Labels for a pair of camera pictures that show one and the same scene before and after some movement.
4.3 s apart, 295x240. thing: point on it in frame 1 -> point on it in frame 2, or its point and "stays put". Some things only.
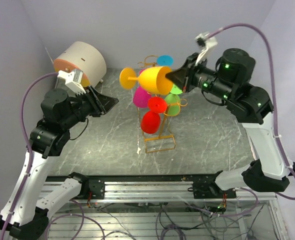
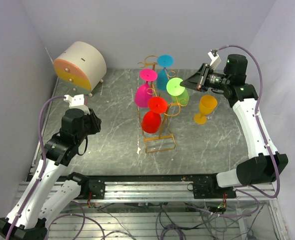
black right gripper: (184, 77) -> (198, 81)
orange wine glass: (152, 80) -> (207, 104)
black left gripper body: (94, 107) -> (90, 123)
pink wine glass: (141, 97) stays put
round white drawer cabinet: (84, 56) stays put
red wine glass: (150, 121) stays put
